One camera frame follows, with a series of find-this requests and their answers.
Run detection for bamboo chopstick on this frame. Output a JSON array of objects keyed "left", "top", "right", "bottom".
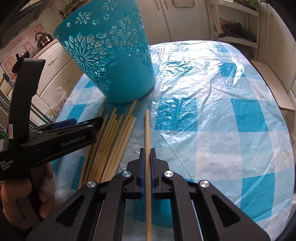
[
  {"left": 144, "top": 109, "right": 152, "bottom": 241},
  {"left": 78, "top": 114, "right": 108, "bottom": 189},
  {"left": 85, "top": 108, "right": 117, "bottom": 184},
  {"left": 99, "top": 100, "right": 137, "bottom": 182},
  {"left": 105, "top": 115, "right": 137, "bottom": 181},
  {"left": 92, "top": 114, "right": 124, "bottom": 183}
]

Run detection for white lower kitchen cabinets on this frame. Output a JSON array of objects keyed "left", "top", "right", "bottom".
[{"left": 1, "top": 40, "right": 83, "bottom": 114}]

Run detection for person's left hand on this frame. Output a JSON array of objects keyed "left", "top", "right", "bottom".
[{"left": 1, "top": 163, "right": 56, "bottom": 230}]

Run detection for bamboo chopstick in pile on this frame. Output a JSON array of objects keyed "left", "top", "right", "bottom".
[
  {"left": 99, "top": 100, "right": 137, "bottom": 182},
  {"left": 92, "top": 114, "right": 124, "bottom": 183},
  {"left": 78, "top": 114, "right": 108, "bottom": 189},
  {"left": 105, "top": 115, "right": 137, "bottom": 181},
  {"left": 85, "top": 108, "right": 117, "bottom": 184}
]

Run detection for teal perforated plastic basket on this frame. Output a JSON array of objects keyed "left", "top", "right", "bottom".
[{"left": 53, "top": 1, "right": 156, "bottom": 104}]

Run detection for metal kettle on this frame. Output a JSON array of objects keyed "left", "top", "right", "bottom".
[{"left": 35, "top": 32, "right": 54, "bottom": 50}]

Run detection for blue white checkered tablecloth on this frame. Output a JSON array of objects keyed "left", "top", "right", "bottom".
[{"left": 49, "top": 40, "right": 295, "bottom": 241}]

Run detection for wooden stool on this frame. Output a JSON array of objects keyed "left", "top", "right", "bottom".
[{"left": 251, "top": 60, "right": 295, "bottom": 111}]

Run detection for white storage shelf rack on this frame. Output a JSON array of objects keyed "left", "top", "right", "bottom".
[{"left": 206, "top": 1, "right": 260, "bottom": 59}]

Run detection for black wok on shelf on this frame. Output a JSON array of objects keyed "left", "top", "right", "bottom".
[{"left": 217, "top": 23, "right": 256, "bottom": 42}]

